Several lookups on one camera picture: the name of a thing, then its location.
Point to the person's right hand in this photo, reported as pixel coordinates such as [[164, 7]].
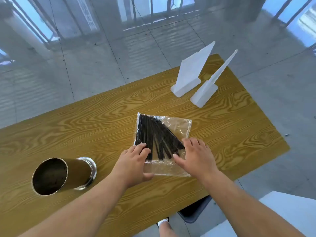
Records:
[[197, 160]]

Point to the person's left hand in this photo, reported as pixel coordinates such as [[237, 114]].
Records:
[[130, 165]]

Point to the clear plastic bag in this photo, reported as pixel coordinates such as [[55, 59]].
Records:
[[182, 125]]

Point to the bunch of black straws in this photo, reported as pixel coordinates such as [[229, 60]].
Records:
[[150, 133]]

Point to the steel cylindrical holder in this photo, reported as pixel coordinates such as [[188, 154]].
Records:
[[76, 172]]

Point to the person's left forearm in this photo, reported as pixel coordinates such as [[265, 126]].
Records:
[[74, 214]]

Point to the person's right forearm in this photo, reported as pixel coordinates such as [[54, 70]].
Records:
[[247, 212]]

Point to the person's leg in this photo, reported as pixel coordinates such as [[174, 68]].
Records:
[[169, 232]]

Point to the dark chair seat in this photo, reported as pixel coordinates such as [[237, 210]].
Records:
[[195, 209]]

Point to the white shoe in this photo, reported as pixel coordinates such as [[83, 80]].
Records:
[[163, 221]]

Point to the narrow white plastic stand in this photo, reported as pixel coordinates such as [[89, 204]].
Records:
[[205, 93]]

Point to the wide white plastic stand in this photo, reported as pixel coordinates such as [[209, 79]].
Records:
[[191, 69]]

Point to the white flat panel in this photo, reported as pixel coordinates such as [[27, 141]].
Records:
[[291, 209]]

